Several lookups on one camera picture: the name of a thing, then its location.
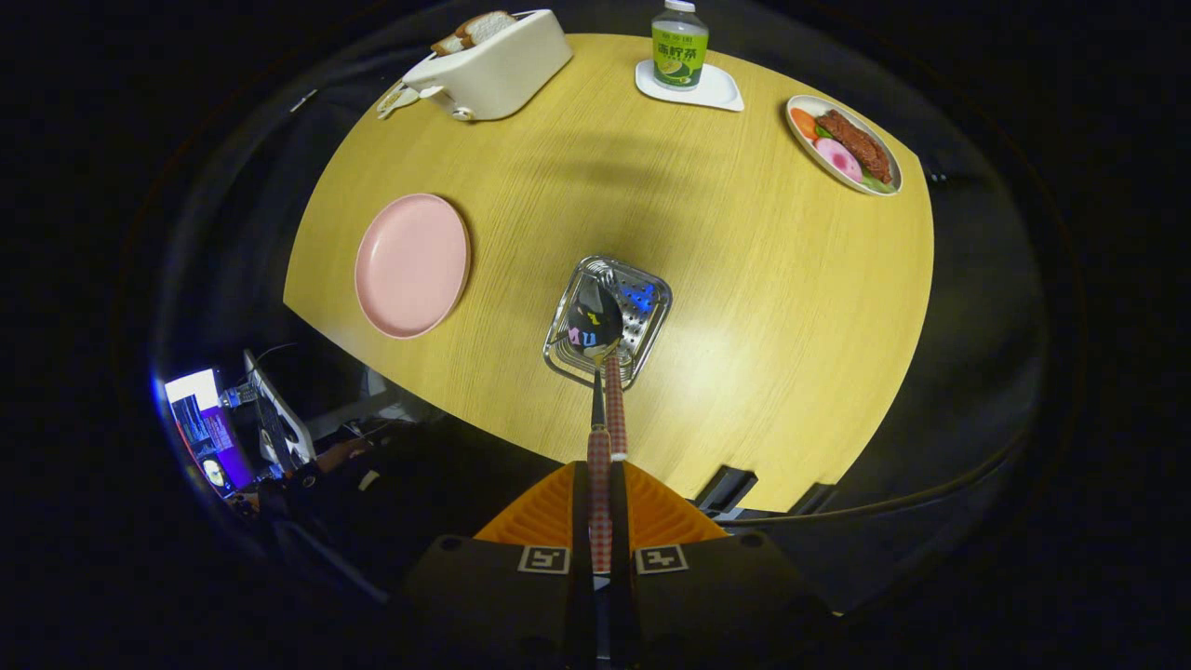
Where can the green vegetable piece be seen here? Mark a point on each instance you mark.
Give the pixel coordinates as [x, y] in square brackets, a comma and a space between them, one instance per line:
[879, 184]

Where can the white backdrop clip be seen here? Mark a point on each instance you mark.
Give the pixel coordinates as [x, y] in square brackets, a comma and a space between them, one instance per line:
[302, 100]

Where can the green label drink bottle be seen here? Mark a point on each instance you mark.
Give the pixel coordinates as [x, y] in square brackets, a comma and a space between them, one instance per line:
[679, 56]

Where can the pink round food slice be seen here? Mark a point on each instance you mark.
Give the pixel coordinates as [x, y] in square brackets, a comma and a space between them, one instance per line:
[837, 160]

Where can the toast bread slice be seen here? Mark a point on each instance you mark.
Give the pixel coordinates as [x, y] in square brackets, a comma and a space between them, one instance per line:
[486, 28]
[448, 45]

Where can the perforated metal basket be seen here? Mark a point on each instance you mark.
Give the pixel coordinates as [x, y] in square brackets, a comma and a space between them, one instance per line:
[647, 316]

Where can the white divided dish with grains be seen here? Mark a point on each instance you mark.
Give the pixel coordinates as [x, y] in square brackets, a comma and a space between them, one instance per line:
[395, 100]

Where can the white toaster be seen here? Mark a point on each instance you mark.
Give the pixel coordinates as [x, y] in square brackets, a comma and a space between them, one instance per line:
[502, 79]

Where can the brown meat slice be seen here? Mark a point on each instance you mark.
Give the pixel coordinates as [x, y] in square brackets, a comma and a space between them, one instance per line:
[856, 144]

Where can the white plate with food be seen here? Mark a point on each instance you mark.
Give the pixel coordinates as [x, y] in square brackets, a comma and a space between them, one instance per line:
[809, 149]

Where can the black table leg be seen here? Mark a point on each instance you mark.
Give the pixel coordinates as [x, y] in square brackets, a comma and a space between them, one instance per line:
[814, 498]
[728, 489]

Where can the white coaster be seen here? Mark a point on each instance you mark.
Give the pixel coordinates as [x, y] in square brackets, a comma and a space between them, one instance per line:
[721, 93]

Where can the pink plate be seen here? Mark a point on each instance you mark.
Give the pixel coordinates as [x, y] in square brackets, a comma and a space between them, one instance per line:
[409, 265]

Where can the glowing computer screen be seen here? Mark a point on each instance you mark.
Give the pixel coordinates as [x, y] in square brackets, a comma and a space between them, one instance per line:
[200, 428]

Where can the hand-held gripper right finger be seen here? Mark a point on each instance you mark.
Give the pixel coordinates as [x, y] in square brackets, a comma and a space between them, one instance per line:
[726, 605]

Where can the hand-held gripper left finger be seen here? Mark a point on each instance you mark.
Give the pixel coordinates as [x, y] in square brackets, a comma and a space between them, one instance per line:
[493, 605]

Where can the white laptop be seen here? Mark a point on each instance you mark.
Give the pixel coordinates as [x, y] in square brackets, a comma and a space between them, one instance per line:
[279, 419]

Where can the orange carrot piece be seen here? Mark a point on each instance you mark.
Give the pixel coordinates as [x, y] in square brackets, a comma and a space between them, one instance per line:
[804, 123]

